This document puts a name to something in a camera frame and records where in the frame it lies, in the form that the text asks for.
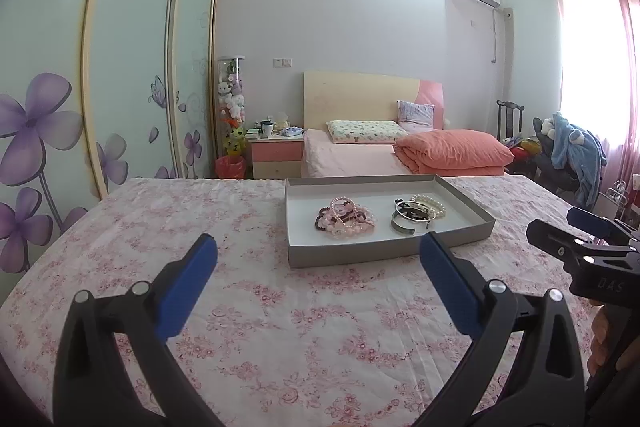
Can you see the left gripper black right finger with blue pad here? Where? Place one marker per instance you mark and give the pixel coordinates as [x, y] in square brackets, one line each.
[523, 365]

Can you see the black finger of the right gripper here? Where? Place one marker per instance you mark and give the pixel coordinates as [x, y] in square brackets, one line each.
[613, 232]
[565, 246]

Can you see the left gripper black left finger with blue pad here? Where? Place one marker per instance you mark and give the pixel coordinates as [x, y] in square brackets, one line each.
[91, 384]

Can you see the thin silver bangle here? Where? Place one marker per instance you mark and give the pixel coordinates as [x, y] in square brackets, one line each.
[423, 214]

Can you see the dark bangle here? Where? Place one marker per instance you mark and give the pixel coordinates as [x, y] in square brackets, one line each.
[402, 218]

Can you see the person's right hand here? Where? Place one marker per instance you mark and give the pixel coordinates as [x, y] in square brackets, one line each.
[599, 343]

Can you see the blue plush robe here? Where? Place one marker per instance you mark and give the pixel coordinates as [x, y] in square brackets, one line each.
[583, 152]

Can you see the dark wooden chair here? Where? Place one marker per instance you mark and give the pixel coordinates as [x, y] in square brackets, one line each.
[509, 119]

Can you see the folded salmon duvet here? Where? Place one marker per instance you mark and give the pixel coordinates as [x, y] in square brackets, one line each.
[458, 152]

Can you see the pink floral table cloth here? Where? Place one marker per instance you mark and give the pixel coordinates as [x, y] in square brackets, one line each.
[266, 345]

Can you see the purple patterned pillow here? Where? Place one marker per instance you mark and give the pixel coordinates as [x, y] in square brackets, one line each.
[414, 113]

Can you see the pink window curtain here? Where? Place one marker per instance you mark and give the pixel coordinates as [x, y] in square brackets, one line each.
[599, 50]

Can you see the grey shallow cardboard tray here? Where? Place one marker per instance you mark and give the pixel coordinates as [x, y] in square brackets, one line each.
[464, 221]

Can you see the pink bed with headboard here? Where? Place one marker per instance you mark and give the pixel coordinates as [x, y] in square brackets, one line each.
[338, 96]

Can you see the bin with red bag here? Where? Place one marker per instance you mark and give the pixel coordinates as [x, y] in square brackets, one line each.
[230, 167]

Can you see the floral white pillow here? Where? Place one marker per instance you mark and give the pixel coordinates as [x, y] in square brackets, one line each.
[365, 131]

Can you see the pink beige nightstand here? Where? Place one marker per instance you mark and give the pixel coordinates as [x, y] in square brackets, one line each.
[278, 157]

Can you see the clear tube of plush toys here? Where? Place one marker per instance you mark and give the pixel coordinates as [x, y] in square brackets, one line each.
[230, 105]

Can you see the floral sliding wardrobe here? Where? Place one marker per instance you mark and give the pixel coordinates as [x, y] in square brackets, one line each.
[95, 93]

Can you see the white wall switch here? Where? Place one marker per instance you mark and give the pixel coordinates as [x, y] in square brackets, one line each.
[282, 63]

